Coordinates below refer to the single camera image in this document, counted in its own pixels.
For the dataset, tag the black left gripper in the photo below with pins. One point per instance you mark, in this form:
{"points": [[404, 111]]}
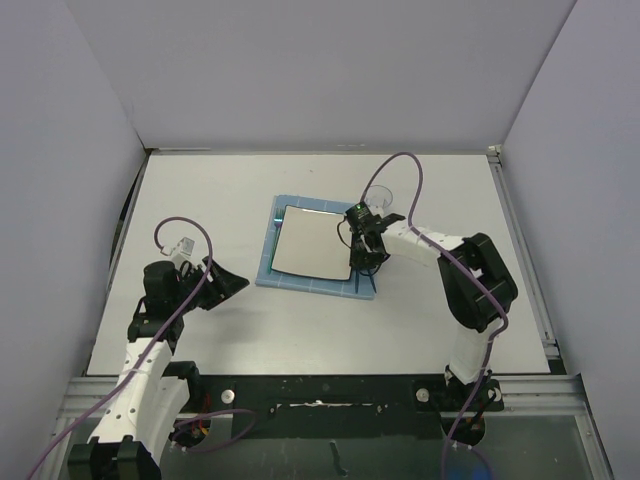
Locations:
{"points": [[223, 285]]}

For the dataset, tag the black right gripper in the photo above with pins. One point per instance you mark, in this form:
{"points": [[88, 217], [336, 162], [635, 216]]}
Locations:
{"points": [[358, 261]]}

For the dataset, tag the blue plastic spoon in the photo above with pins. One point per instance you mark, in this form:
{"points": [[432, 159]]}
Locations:
{"points": [[371, 281]]}

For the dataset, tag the blue grid placemat cloth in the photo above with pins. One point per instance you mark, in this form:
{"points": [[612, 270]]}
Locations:
{"points": [[275, 279]]}

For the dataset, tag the clear drinking glass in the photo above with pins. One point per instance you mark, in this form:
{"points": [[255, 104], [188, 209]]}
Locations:
{"points": [[378, 197]]}

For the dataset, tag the square white plate dark rim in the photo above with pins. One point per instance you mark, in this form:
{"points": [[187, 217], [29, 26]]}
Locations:
{"points": [[314, 244]]}

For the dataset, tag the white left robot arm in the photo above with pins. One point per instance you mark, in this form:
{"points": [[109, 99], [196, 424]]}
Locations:
{"points": [[153, 388]]}

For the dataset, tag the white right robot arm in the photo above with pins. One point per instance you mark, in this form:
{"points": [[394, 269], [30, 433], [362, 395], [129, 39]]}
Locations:
{"points": [[478, 287]]}

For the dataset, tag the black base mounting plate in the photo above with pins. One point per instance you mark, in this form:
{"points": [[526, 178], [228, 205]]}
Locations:
{"points": [[332, 407]]}

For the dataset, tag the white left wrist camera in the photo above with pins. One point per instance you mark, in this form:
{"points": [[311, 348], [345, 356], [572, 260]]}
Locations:
{"points": [[181, 251]]}

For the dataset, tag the aluminium table frame rail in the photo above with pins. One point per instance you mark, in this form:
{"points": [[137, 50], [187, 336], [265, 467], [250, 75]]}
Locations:
{"points": [[555, 394]]}

